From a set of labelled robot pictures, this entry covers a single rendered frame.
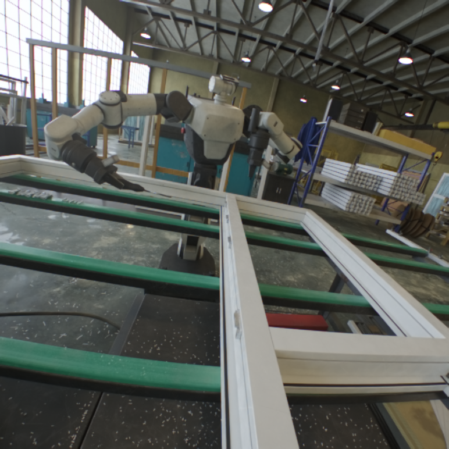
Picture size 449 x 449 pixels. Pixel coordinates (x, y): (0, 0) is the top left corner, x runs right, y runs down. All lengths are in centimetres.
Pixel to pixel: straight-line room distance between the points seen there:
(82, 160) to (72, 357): 62
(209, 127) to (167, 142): 361
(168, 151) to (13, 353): 447
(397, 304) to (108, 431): 72
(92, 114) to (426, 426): 142
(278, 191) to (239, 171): 88
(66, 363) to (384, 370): 49
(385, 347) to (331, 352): 11
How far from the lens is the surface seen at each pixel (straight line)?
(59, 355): 41
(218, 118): 114
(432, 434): 88
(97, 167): 85
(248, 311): 38
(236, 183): 471
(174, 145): 469
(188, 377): 37
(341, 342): 41
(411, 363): 51
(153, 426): 64
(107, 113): 105
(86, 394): 69
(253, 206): 111
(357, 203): 509
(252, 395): 29
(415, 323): 65
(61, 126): 92
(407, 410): 87
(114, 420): 65
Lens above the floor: 118
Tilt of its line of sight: 22 degrees down
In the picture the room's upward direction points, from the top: 13 degrees clockwise
